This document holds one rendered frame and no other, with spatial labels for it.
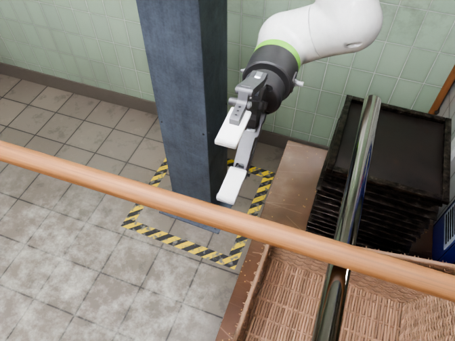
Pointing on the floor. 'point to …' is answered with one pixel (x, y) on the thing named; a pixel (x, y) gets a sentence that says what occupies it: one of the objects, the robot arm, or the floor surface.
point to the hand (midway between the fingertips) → (227, 170)
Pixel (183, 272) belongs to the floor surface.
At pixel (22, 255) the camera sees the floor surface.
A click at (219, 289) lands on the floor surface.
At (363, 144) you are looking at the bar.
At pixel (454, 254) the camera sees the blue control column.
